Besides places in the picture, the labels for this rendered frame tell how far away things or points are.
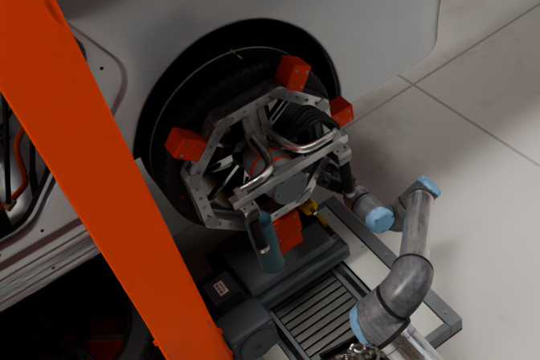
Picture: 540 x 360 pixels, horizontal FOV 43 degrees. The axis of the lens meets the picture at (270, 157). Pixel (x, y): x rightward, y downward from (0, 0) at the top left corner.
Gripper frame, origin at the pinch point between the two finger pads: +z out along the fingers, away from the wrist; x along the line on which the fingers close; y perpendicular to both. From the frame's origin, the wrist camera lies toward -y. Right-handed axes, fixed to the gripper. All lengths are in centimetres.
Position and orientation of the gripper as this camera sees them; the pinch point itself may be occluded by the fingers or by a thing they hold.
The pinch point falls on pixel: (317, 164)
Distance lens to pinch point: 251.9
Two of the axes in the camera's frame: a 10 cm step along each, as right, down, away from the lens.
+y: 7.2, 1.3, 6.8
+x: 4.5, -8.4, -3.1
